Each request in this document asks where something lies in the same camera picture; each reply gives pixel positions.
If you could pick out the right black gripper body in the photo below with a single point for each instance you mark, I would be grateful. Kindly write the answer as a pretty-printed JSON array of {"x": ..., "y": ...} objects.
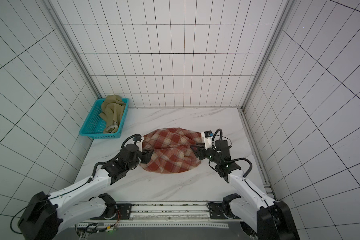
[{"x": 200, "y": 151}]

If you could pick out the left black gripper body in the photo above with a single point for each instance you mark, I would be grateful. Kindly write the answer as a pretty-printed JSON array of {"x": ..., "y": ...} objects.
[{"x": 133, "y": 163}]

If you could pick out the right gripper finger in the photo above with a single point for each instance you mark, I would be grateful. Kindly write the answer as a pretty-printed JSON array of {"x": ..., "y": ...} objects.
[
  {"x": 197, "y": 148},
  {"x": 201, "y": 155}
]

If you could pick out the red plaid skirt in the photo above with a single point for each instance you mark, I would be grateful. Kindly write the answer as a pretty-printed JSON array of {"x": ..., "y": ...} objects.
[{"x": 170, "y": 150}]

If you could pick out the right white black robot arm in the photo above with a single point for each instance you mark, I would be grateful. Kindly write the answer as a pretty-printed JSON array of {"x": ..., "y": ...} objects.
[{"x": 262, "y": 216}]

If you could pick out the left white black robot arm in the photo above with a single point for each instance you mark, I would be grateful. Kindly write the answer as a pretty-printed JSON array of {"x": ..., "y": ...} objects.
[{"x": 47, "y": 215}]

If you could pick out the teal plastic basket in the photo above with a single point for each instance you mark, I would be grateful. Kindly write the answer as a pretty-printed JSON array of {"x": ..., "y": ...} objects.
[{"x": 94, "y": 125}]

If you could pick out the olive green skirt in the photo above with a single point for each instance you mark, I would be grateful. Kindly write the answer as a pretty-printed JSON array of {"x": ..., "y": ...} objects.
[{"x": 113, "y": 109}]

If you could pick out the left electronics wiring board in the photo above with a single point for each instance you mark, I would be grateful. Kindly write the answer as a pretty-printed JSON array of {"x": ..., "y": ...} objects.
[{"x": 93, "y": 228}]

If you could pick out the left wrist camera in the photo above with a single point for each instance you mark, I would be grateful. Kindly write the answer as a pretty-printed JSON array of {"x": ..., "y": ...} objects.
[{"x": 140, "y": 145}]

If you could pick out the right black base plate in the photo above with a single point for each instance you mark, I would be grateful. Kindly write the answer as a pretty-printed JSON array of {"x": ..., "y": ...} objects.
[{"x": 219, "y": 211}]

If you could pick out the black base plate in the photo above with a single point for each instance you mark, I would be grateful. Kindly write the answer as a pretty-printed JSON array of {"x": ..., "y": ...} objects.
[
  {"x": 219, "y": 211},
  {"x": 123, "y": 210}
]

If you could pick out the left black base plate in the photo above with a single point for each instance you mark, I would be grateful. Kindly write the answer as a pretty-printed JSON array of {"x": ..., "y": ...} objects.
[{"x": 123, "y": 210}]

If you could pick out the aluminium mounting rail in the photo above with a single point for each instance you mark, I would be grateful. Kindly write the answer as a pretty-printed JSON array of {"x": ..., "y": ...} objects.
[{"x": 168, "y": 211}]

